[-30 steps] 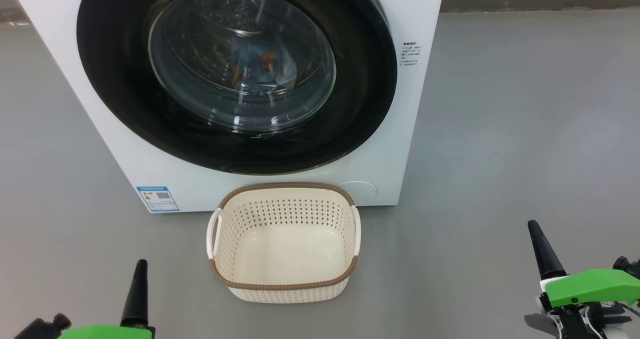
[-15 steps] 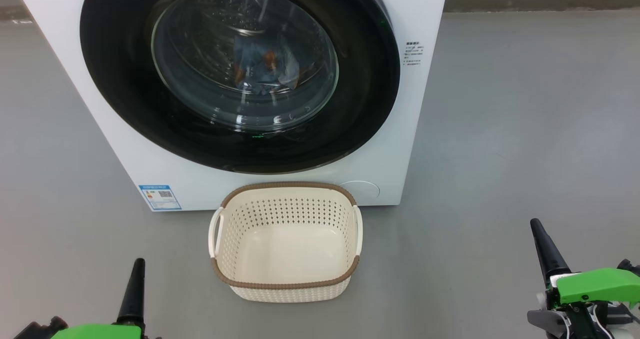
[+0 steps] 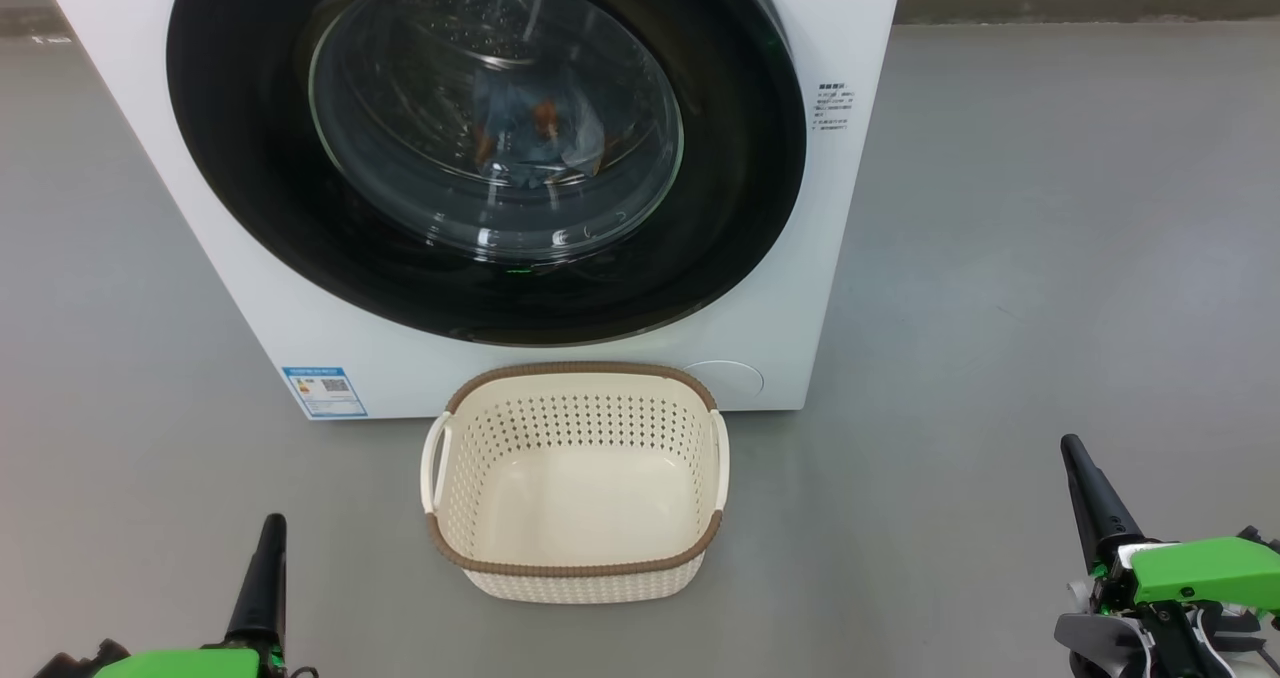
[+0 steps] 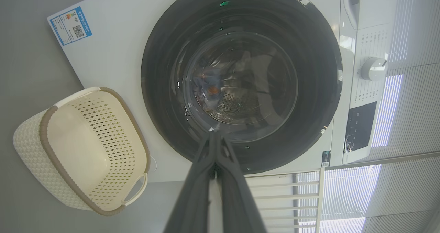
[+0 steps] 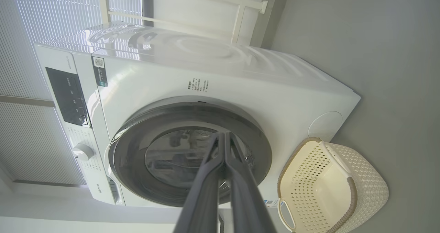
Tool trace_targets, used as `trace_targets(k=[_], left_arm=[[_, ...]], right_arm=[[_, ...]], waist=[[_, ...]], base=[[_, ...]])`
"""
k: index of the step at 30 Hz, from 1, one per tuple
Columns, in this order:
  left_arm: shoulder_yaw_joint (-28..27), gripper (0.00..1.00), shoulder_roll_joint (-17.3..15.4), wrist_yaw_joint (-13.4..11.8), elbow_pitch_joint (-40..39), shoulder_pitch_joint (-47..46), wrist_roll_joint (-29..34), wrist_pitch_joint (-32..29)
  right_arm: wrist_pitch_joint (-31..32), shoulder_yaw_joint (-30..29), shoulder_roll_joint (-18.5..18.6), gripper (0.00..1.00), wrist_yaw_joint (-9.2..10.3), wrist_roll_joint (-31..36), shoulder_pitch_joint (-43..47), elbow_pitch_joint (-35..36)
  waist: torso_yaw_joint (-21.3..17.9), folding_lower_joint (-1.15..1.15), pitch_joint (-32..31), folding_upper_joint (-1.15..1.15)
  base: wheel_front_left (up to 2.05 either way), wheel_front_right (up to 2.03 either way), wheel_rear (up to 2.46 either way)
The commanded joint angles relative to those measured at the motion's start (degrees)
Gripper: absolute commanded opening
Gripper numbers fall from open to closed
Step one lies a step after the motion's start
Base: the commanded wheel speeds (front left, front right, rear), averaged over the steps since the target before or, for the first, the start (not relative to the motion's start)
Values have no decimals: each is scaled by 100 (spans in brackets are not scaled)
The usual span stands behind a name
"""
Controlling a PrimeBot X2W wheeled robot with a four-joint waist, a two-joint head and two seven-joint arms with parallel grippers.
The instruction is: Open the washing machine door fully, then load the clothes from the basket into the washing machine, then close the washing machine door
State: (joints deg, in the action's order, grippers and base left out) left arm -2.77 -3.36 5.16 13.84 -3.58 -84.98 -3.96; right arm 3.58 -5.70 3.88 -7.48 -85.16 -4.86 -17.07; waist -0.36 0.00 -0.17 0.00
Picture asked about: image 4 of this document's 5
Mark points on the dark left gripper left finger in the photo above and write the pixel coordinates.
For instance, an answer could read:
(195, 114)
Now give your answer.
(192, 205)

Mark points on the round white filter cover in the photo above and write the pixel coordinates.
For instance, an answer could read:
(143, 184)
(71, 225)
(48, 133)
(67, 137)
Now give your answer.
(154, 164)

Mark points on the white detergent drawer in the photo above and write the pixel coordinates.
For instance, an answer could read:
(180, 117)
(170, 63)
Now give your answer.
(350, 6)

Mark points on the black washing machine display panel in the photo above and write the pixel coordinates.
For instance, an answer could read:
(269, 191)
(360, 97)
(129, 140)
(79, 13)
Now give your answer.
(360, 126)

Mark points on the white window blinds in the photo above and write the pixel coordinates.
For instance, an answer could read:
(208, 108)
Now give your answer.
(419, 106)

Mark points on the black round glass washer door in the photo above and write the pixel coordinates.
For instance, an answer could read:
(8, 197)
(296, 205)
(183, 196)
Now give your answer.
(165, 88)

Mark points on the stainless steel washing machine drum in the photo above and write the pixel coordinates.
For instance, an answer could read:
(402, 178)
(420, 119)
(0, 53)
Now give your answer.
(240, 102)

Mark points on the white round control knob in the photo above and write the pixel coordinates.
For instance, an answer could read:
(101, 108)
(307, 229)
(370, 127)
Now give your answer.
(373, 68)

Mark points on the white front-load washing machine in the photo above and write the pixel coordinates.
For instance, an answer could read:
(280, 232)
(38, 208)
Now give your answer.
(117, 54)

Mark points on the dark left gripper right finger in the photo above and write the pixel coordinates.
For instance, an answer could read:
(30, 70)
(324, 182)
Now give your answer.
(237, 205)

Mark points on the blue cartoon print garment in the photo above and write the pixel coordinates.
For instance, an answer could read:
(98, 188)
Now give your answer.
(206, 85)

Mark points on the blue energy label sticker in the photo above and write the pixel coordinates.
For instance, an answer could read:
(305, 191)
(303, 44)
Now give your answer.
(71, 26)

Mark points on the small dark code sticker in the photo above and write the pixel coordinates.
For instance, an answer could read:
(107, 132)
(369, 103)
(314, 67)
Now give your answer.
(326, 158)

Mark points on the cream perforated laundry basket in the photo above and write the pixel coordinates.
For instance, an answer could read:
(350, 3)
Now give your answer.
(75, 150)

